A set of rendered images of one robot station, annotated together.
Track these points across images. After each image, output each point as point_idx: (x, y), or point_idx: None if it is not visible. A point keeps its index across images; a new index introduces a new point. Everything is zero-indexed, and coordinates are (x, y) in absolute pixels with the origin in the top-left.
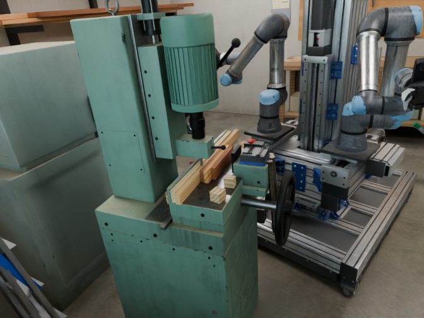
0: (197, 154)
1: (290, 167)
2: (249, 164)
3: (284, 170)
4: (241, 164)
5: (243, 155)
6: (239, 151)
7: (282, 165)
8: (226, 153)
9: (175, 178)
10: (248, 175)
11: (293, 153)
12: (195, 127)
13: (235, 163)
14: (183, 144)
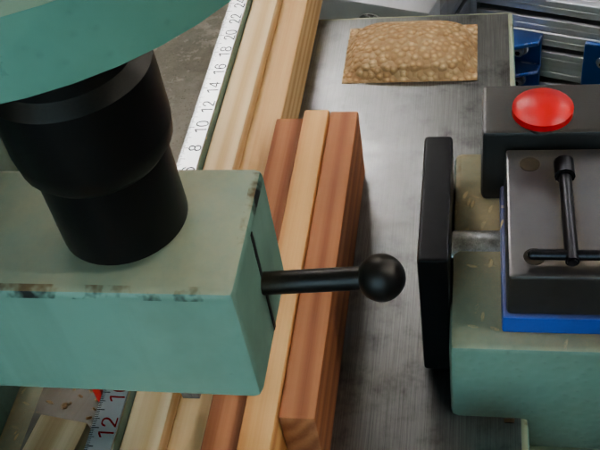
0: (150, 377)
1: (573, 69)
2: (590, 331)
3: (541, 85)
4: (524, 337)
5: (539, 281)
6: (452, 194)
7: (529, 63)
8: (338, 208)
9: (6, 387)
10: (577, 402)
11: (588, 0)
12: (76, 175)
13: (466, 328)
14: (0, 315)
